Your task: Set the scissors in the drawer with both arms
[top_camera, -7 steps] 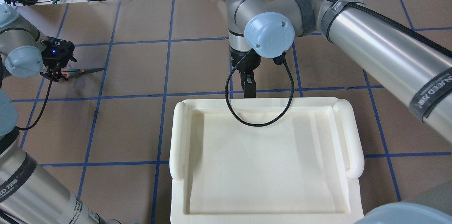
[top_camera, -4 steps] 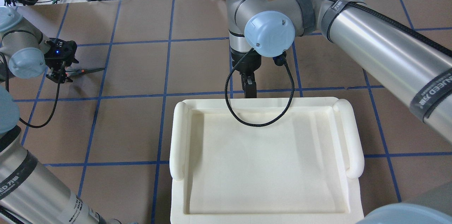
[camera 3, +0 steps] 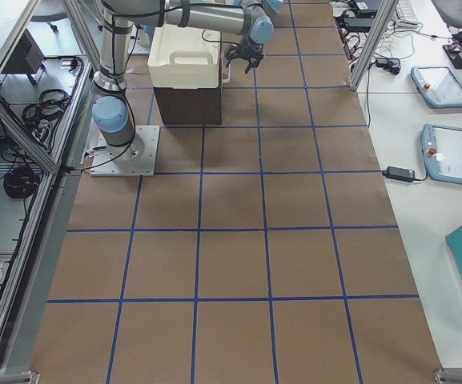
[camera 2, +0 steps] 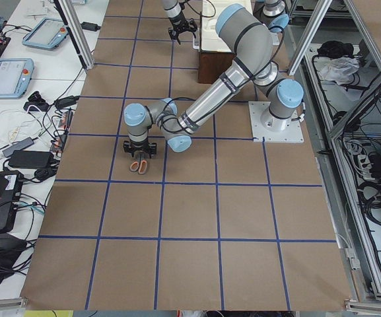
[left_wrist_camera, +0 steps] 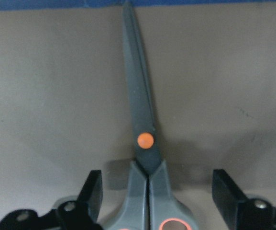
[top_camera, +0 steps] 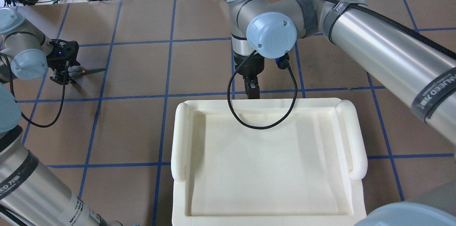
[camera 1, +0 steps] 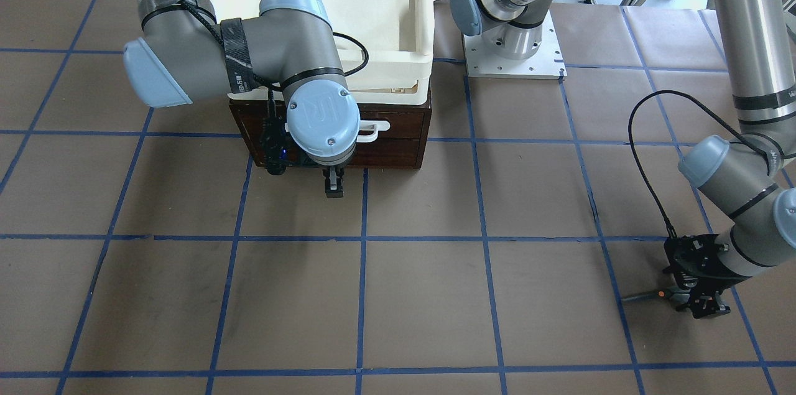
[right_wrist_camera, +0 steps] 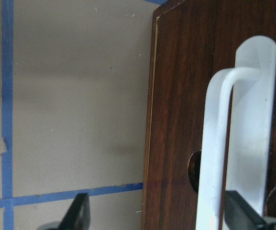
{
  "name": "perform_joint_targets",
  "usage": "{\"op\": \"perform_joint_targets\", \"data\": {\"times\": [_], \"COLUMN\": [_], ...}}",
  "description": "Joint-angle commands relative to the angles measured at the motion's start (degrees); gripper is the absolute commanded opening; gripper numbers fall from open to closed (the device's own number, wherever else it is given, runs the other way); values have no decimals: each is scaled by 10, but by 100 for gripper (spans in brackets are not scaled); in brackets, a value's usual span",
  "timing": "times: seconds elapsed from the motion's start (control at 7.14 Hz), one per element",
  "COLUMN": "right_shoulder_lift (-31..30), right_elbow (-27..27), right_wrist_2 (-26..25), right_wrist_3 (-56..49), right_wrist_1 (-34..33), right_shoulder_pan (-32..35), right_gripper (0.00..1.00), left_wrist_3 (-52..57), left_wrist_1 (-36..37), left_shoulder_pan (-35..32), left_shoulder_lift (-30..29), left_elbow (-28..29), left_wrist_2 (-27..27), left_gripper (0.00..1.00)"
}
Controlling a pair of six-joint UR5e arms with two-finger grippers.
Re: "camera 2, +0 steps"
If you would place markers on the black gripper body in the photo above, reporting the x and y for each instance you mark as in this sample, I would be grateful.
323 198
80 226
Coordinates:
140 147
179 23

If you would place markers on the grey orange scissors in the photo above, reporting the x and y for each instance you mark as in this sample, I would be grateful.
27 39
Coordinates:
139 166

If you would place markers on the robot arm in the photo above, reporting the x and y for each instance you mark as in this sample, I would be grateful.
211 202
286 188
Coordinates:
173 10
251 42

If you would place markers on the dark wooden drawer cabinet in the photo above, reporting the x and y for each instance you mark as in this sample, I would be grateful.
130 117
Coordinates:
212 65

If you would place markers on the white plastic tray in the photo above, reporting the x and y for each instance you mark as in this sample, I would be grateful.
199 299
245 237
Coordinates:
210 40

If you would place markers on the black power adapter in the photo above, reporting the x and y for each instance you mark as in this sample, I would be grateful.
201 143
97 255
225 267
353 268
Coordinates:
30 159

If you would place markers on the far teach pendant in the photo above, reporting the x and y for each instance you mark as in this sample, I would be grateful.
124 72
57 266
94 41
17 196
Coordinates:
46 35

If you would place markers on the teach pendant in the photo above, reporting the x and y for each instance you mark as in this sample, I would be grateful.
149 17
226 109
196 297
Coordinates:
46 35
15 75

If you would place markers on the near teach pendant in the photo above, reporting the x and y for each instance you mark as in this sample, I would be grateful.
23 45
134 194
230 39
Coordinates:
15 75

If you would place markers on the white crumpled cloth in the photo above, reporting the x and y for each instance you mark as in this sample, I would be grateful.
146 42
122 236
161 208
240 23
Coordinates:
340 70

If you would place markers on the aluminium frame post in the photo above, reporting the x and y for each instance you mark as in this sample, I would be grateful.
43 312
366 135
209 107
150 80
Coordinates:
70 19

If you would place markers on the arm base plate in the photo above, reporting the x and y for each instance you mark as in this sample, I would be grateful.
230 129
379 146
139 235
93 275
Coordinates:
269 129

